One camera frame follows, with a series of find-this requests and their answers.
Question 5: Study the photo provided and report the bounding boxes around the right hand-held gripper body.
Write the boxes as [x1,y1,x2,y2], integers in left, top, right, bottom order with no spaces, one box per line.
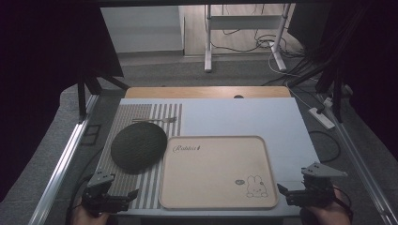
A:
[286,161,349,209]

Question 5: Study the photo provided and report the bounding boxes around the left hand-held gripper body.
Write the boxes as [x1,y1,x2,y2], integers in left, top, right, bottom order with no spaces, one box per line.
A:
[81,170,131,218]

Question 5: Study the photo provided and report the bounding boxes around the person's left hand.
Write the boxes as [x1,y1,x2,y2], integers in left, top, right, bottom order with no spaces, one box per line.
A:
[70,205,111,225]

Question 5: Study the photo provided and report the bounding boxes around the person's right hand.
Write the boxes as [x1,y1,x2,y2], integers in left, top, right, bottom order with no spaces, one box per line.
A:
[305,187,354,225]

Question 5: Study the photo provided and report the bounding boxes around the grey striped placemat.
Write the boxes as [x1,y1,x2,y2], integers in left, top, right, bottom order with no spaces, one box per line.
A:
[99,103,184,210]

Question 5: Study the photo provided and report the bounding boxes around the dark round woven mat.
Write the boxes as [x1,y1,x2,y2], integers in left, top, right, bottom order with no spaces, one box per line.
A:
[110,122,168,174]

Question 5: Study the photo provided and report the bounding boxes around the beige tray with rabbit print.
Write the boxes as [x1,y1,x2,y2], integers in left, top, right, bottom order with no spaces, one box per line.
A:
[158,135,280,211]

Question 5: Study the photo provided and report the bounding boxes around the white power strip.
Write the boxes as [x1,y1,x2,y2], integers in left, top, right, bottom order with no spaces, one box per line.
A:
[308,106,336,130]

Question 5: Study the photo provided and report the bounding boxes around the silver fork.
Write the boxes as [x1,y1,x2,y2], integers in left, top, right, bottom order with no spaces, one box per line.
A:
[130,116,178,124]

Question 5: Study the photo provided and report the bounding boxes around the white board sheet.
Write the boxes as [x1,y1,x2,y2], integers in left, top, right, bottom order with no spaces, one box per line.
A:
[95,97,321,218]

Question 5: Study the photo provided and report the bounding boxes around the black metal stand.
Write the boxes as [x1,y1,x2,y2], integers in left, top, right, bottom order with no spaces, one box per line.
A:
[286,60,346,124]
[76,67,130,124]

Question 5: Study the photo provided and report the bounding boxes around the wooden table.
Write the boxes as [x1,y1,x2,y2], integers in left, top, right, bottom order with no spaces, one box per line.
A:
[124,85,293,99]

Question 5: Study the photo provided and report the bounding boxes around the dark curtain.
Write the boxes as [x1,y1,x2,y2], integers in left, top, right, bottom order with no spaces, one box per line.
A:
[287,2,398,154]
[0,0,125,203]

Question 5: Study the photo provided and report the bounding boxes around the white cabinet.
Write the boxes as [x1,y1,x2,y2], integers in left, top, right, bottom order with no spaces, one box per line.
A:
[99,5,186,54]

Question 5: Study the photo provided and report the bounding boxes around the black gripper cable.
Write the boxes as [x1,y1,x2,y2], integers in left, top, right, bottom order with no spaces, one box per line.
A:
[331,185,355,224]
[65,145,105,225]

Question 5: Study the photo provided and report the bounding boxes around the aluminium rail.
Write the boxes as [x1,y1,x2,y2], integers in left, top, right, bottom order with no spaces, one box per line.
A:
[28,93,100,225]
[314,93,398,225]

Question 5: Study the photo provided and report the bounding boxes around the black cable loop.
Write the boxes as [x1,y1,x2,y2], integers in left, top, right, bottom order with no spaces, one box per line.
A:
[308,129,341,164]

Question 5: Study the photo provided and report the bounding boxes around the white cable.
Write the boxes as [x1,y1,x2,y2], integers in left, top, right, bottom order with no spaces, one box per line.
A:
[268,52,333,109]

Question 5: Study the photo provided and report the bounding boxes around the black floor cables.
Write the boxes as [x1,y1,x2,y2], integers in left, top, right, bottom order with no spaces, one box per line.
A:
[211,28,306,60]

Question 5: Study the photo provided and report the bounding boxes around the white desk frame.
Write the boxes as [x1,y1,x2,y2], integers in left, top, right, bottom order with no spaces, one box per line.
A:
[204,3,293,74]

